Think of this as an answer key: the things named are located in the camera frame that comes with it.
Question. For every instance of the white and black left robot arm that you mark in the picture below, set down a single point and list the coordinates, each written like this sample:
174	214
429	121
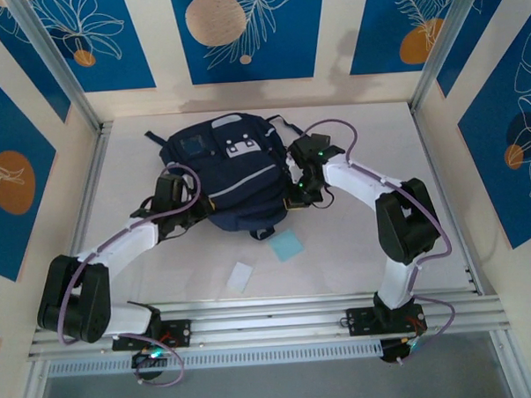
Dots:
126	240

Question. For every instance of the aluminium rail beam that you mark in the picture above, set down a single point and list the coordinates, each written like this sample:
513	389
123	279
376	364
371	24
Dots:
271	324

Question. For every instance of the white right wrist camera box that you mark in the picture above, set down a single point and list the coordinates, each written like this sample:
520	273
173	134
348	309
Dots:
293	167

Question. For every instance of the short aluminium frame leg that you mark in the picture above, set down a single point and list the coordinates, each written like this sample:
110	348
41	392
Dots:
504	365
30	390

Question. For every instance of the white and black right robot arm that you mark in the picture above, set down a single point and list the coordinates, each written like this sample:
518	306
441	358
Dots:
357	177

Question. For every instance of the navy blue backpack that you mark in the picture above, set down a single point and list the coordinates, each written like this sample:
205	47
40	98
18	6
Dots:
239	196

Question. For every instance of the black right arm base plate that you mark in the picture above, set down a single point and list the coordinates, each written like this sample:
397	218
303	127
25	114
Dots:
359	320

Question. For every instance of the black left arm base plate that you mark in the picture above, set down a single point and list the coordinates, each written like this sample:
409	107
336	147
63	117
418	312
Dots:
181	332

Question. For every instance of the aluminium side rail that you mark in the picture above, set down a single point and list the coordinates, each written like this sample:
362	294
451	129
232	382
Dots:
99	146
422	132

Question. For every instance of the black right controller board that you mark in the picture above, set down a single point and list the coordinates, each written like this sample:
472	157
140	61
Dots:
393	352

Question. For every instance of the light blue sticky note pad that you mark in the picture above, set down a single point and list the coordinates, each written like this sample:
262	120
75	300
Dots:
286	246

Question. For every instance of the black left controller board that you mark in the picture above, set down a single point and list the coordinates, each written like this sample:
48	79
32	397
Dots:
145	360

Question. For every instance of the white card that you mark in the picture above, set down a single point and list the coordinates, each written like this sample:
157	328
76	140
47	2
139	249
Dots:
240	277

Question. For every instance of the aluminium frame post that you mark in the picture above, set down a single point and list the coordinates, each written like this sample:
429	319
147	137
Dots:
63	71
441	46

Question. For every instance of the black controller board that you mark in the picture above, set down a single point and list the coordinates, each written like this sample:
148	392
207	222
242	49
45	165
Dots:
393	352
145	360

